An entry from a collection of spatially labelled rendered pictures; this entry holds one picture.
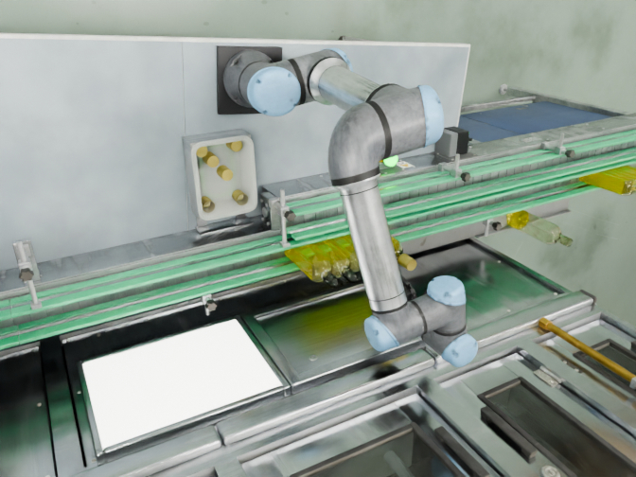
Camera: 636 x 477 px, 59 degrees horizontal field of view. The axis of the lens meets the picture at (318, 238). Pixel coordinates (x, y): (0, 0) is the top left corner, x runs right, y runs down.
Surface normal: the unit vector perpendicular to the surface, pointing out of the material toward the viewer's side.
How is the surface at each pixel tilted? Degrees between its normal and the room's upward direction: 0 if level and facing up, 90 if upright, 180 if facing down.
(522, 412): 90
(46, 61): 0
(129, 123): 0
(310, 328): 90
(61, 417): 90
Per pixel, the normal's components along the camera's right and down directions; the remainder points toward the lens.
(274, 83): 0.27, 0.44
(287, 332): -0.02, -0.90
